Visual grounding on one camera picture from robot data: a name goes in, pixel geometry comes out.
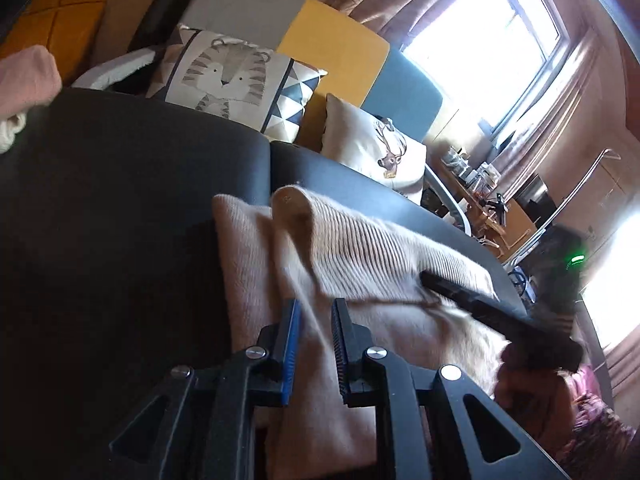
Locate beige knit sweater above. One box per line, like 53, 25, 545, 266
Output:
213, 186, 506, 479

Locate person's right hand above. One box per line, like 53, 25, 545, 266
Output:
494, 344, 575, 456

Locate wooden side table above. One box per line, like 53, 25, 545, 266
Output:
434, 153, 537, 262

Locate black leather ottoman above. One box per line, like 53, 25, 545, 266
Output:
1, 89, 520, 479

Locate deer print cushion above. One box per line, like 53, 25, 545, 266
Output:
321, 94, 426, 205

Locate grey yellow blue sofa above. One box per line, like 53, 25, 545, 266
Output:
76, 0, 445, 234

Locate tiger print cushion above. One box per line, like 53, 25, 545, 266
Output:
145, 24, 328, 143

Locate folded pink garment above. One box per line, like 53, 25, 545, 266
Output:
0, 44, 64, 155

